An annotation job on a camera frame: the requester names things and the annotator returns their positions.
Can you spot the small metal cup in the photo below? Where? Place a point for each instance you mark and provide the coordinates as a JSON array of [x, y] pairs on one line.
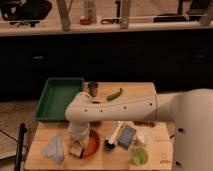
[[93, 88]]

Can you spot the red orange bowl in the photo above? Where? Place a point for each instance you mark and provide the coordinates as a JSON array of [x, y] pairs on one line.
[[93, 144]]

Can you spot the green plastic lid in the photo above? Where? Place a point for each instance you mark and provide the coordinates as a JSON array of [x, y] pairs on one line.
[[139, 156]]

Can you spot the clear plastic cup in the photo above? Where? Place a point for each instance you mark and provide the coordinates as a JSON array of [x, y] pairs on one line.
[[144, 136]]

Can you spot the black office chair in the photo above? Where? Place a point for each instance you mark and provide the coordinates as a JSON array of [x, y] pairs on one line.
[[29, 12]]

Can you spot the red grape bunch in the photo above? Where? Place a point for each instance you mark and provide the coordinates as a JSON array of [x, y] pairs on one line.
[[148, 124]]

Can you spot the green cucumber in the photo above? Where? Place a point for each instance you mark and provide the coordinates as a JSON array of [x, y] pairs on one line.
[[115, 95]]

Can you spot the light blue cloth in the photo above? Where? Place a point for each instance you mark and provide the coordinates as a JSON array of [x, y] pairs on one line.
[[54, 149]]

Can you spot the black pole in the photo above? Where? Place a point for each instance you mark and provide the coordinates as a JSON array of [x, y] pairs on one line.
[[22, 131]]

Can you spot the wooden board eraser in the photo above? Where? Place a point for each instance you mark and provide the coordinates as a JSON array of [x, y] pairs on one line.
[[76, 149]]

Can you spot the dark purple bowl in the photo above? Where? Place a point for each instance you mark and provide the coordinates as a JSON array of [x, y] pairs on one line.
[[95, 123]]

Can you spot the blue sponge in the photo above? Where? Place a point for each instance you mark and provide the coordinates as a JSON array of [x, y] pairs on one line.
[[126, 136]]

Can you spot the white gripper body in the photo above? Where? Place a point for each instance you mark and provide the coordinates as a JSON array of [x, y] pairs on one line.
[[81, 137]]

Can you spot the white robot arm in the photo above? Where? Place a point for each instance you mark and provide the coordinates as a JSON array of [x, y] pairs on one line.
[[191, 111]]

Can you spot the green plastic tray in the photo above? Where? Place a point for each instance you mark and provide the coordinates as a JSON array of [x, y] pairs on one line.
[[56, 96]]

